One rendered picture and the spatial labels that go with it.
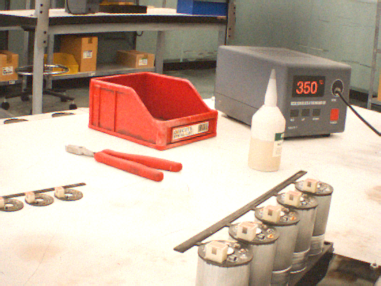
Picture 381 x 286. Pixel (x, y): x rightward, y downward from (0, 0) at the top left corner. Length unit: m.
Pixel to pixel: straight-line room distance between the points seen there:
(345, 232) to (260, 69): 0.31
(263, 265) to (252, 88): 0.46
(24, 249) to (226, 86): 0.45
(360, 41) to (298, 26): 0.79
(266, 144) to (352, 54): 5.05
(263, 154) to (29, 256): 0.28
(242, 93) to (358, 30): 4.85
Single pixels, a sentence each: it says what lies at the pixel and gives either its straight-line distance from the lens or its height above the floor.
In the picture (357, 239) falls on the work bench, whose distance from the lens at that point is 0.44.
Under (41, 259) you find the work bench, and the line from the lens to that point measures 0.37.
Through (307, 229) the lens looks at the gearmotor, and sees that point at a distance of 0.33.
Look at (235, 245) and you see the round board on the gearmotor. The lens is 0.26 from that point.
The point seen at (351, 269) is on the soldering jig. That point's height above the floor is 0.76.
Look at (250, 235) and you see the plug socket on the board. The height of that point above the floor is 0.81.
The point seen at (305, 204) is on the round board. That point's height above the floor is 0.81.
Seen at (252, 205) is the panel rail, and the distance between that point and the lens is 0.31.
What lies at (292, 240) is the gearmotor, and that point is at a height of 0.80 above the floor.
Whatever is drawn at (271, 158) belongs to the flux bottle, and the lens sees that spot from 0.57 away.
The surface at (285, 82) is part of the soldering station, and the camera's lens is 0.67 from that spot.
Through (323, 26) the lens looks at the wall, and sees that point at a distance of 5.79.
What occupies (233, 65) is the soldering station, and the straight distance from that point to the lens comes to 0.75.
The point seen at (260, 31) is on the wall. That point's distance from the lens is 6.31.
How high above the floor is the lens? 0.93
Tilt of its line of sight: 16 degrees down
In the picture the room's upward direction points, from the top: 4 degrees clockwise
